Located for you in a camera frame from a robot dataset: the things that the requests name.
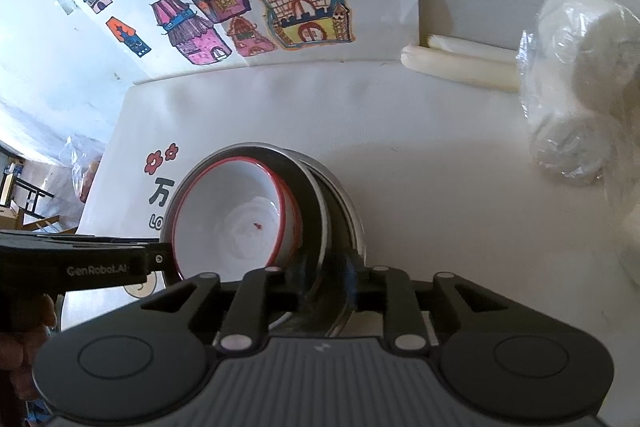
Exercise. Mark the person's left hand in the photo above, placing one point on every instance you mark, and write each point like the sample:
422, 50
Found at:
20, 357

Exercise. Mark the crumpled clear plastic bag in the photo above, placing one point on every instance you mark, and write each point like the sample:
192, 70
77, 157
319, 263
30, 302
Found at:
82, 167

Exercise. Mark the printed cream table cloth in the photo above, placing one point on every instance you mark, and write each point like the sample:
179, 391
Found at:
425, 147

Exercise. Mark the large steel plate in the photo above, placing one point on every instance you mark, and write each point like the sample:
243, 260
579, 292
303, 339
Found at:
361, 237
340, 227

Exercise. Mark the deep steel bowl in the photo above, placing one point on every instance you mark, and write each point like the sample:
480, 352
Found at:
307, 207

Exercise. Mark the clear bag of white rolls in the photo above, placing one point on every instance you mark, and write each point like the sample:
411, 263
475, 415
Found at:
585, 97

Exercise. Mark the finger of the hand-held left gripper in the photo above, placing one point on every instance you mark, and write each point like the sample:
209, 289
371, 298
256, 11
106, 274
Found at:
157, 259

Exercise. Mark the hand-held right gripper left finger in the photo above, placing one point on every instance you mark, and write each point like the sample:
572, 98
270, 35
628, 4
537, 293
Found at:
270, 287

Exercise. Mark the wooden furniture frame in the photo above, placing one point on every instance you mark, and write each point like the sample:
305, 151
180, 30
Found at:
25, 197

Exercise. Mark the white red-rimmed ceramic bowl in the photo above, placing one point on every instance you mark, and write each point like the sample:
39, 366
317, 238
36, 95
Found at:
296, 227
235, 217

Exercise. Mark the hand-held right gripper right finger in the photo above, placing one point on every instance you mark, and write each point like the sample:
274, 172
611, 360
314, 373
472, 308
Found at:
395, 292

